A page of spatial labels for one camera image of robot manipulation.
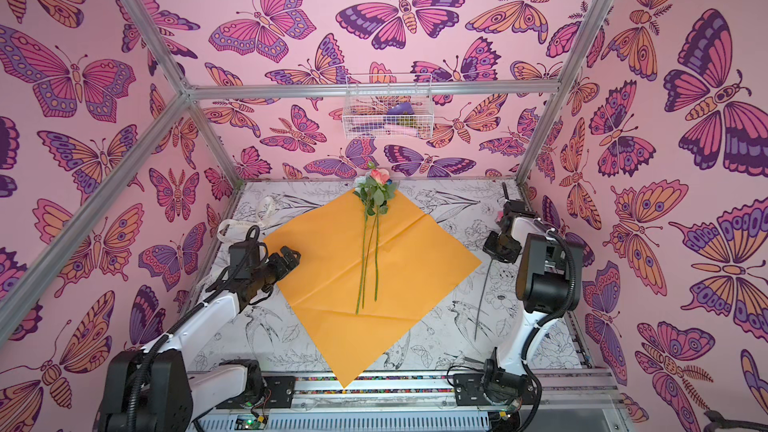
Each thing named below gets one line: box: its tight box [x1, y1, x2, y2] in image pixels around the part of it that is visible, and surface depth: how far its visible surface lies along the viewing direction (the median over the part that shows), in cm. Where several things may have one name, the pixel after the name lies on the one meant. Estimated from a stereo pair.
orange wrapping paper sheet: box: [264, 191, 483, 389], surface depth 95 cm
